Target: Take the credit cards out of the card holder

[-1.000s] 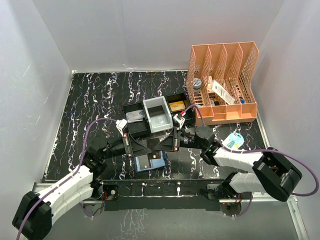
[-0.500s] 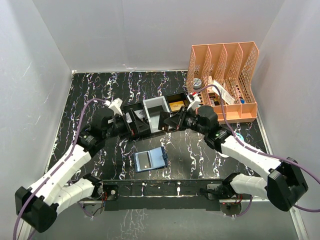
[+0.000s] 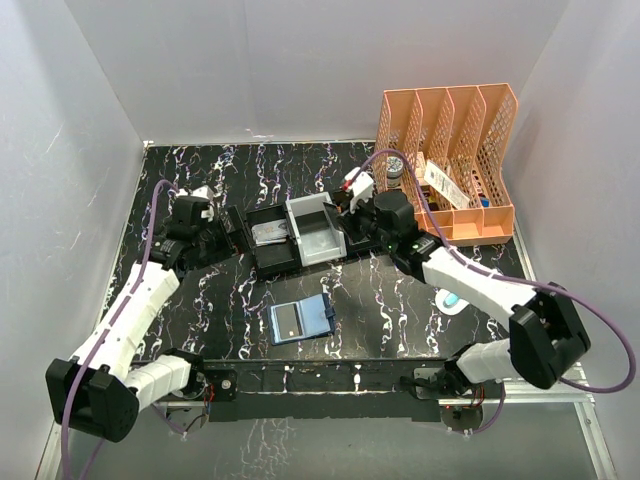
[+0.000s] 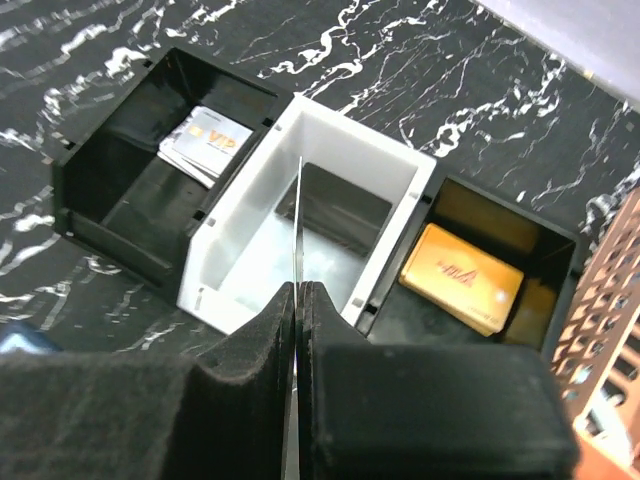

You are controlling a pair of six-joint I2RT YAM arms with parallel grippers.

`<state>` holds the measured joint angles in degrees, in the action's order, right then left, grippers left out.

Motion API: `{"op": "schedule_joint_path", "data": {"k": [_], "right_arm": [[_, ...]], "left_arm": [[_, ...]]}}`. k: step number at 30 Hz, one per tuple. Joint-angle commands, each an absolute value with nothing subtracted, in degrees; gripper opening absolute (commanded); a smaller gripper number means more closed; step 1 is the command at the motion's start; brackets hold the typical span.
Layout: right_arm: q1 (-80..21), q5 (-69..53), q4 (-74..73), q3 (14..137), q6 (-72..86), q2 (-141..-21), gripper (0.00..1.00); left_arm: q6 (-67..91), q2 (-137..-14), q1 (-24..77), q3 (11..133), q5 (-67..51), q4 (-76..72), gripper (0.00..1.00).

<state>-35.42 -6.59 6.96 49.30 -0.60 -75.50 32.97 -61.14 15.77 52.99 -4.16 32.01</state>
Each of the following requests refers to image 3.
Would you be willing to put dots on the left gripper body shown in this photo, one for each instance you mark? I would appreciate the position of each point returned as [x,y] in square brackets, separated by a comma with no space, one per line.
[215,242]

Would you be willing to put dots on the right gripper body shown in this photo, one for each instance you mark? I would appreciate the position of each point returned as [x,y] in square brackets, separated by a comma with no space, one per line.
[360,211]

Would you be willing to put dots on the white plastic bin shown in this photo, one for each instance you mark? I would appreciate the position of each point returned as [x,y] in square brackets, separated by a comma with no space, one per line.
[319,246]

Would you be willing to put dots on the black tray with gold card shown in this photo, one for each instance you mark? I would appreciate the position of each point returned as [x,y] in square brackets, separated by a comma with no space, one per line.
[368,237]

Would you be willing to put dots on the white VIP card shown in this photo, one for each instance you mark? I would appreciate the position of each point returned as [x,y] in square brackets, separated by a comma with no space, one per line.
[272,232]

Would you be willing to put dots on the blue card holder wallet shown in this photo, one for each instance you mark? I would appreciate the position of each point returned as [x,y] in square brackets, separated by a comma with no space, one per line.
[317,318]

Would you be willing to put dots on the orange desk file organizer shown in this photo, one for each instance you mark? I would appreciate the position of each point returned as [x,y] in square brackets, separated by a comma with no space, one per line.
[465,130]

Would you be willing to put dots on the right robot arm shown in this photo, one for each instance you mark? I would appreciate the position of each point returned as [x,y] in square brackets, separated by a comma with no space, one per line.
[546,335]

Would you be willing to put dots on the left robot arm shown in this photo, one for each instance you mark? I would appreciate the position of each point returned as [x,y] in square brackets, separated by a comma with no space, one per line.
[97,390]

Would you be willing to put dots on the black tray with blue card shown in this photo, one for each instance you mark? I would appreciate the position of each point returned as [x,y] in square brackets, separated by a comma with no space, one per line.
[273,245]

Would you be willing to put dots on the dark card in wallet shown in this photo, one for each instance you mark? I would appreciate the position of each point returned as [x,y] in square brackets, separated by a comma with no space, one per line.
[288,321]

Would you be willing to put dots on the black item in white bin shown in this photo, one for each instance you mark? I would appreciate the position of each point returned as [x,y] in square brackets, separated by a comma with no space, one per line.
[312,222]

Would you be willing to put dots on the round jar with patterned lid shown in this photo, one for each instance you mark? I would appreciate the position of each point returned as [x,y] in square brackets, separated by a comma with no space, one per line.
[394,172]

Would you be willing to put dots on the white labelled flat package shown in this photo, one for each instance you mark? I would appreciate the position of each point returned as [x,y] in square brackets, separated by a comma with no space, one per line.
[436,178]

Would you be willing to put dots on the blister pack with blue tool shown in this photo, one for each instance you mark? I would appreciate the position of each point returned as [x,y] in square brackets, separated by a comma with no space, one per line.
[449,303]

